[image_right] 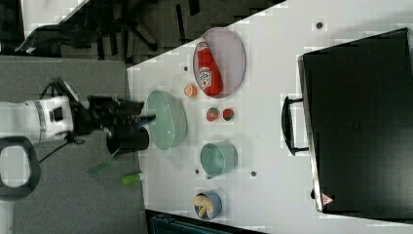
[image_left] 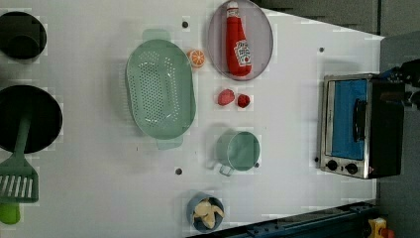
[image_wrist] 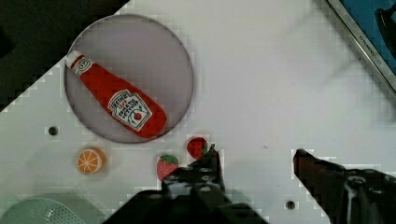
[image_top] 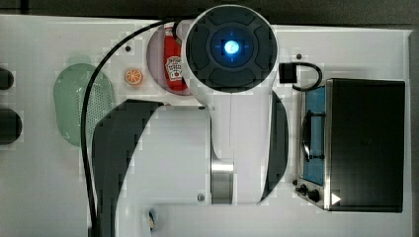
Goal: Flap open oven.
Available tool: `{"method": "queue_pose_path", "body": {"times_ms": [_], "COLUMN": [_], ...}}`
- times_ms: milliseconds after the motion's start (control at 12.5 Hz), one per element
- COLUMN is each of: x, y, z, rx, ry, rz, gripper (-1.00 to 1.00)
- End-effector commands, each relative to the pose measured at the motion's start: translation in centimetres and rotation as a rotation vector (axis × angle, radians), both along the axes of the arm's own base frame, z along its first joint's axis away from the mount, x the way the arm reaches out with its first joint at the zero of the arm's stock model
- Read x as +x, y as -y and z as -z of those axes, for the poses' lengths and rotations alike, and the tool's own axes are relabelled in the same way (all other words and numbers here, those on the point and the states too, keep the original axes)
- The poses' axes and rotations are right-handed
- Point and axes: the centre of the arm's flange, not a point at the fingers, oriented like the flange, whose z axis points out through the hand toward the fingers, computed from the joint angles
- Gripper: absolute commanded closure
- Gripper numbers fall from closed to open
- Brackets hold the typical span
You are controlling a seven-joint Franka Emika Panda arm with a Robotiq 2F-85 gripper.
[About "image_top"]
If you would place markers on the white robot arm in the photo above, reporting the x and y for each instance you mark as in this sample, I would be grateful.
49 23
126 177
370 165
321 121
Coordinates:
231 148

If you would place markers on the black oven knobs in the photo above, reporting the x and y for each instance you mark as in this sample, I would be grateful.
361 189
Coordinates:
305 191

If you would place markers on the black toaster oven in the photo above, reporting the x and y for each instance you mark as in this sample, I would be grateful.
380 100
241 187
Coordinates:
364 145

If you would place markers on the red ketchup bottle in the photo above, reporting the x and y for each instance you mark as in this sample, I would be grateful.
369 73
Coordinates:
172 61

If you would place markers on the orange slice toy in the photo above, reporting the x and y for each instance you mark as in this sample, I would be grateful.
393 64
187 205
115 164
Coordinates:
134 77

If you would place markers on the green perforated strainer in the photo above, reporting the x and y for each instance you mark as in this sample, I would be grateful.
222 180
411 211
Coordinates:
68 93

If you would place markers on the black cylinder cup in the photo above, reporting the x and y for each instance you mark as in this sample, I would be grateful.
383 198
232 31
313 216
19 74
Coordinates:
6 79
10 126

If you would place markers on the black power plug with cord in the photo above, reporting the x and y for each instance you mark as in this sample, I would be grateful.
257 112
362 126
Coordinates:
287 72

